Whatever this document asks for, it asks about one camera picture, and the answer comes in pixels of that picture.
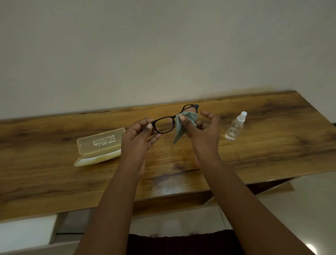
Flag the person's left hand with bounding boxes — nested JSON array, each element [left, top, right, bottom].
[[120, 118, 162, 179]]

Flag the person's right hand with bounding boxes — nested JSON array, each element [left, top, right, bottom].
[[179, 110, 224, 168]]

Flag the clear spray bottle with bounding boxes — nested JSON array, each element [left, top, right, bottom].
[[224, 111, 248, 142]]

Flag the blue cleaning cloth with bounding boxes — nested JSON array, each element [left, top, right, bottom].
[[173, 111, 198, 145]]

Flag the yellow translucent glasses case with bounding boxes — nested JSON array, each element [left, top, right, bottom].
[[74, 127, 126, 167]]

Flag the black framed eyeglasses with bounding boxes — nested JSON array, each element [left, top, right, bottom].
[[151, 104, 199, 135]]

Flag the person's left forearm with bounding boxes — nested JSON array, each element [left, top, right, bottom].
[[75, 165, 146, 255]]

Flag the person's right forearm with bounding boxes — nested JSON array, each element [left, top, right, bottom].
[[199, 157, 314, 255]]

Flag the wooden under-table shelf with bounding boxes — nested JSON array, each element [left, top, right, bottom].
[[131, 178, 296, 219]]

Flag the dark maroon garment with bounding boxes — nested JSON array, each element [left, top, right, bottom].
[[126, 229, 246, 255]]

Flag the white cabinet drawer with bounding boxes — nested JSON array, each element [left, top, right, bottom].
[[0, 214, 58, 254]]

